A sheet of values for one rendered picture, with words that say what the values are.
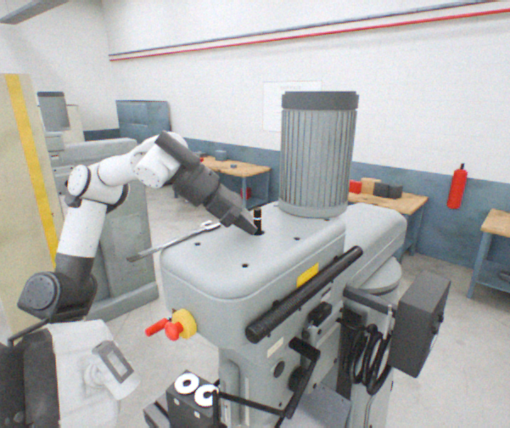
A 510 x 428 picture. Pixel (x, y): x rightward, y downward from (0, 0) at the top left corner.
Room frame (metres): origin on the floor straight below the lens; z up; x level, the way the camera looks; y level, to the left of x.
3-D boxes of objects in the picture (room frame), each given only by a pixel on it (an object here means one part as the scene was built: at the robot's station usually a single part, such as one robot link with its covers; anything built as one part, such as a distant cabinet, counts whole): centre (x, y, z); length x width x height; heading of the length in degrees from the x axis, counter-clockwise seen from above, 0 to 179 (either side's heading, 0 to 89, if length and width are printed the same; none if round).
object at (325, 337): (0.86, -0.14, 1.47); 0.24 x 0.19 x 0.26; 49
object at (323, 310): (0.67, -0.15, 1.66); 0.12 x 0.04 x 0.04; 139
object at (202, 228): (0.66, 0.18, 1.89); 0.24 x 0.04 x 0.01; 142
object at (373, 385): (0.78, -0.33, 1.45); 0.18 x 0.16 x 0.21; 139
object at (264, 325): (0.64, -0.14, 1.79); 0.45 x 0.04 x 0.04; 139
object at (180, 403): (0.91, 0.22, 1.05); 0.22 x 0.12 x 0.20; 59
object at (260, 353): (0.74, -0.04, 1.68); 0.34 x 0.24 x 0.10; 139
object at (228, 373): (0.63, 0.07, 1.45); 0.04 x 0.04 x 0.21; 49
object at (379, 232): (1.09, -0.34, 1.66); 0.80 x 0.23 x 0.20; 139
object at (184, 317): (0.54, 0.15, 1.76); 0.06 x 0.02 x 0.06; 49
